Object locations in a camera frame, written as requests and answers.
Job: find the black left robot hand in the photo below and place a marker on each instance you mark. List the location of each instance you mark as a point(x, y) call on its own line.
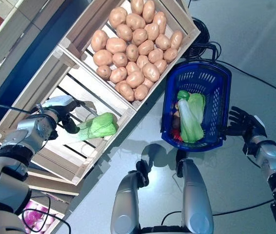
point(69, 122)

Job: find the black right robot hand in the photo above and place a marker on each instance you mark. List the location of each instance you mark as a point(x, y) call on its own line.
point(250, 129)

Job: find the green white napa cabbage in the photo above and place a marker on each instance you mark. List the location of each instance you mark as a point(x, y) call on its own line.
point(189, 124)
point(101, 126)

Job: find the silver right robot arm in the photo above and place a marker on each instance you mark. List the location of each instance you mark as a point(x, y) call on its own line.
point(272, 156)

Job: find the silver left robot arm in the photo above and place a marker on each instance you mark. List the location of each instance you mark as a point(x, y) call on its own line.
point(25, 131)

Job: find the blue plastic shopping basket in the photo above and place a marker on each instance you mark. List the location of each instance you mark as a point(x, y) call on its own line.
point(168, 109)

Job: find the wooden cabbage crate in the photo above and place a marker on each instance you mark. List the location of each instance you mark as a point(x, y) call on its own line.
point(99, 156)

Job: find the pale green lettuce head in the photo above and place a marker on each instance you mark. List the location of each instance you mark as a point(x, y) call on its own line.
point(197, 104)

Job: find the red bell pepper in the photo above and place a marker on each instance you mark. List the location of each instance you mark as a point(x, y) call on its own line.
point(175, 134)

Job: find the small tan potato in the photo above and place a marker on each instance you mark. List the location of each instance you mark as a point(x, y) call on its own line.
point(175, 120)
point(176, 106)

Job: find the green bell pepper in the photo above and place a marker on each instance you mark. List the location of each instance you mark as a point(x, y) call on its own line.
point(183, 94)

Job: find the silver right robot leg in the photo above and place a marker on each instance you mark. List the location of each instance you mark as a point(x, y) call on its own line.
point(196, 190)

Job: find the wooden display stand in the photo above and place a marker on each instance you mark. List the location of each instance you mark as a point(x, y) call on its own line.
point(11, 31)

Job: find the wooden potato crate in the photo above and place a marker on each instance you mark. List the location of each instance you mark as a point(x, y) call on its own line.
point(179, 17)

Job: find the dark robot pelvis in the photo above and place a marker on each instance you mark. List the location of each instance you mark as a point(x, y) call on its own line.
point(162, 230)

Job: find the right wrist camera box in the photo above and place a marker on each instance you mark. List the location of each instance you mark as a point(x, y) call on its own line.
point(260, 122)

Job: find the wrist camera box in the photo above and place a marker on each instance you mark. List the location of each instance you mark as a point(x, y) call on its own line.
point(260, 122)
point(60, 100)

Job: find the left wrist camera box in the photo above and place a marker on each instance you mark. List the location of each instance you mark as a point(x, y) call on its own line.
point(60, 100)

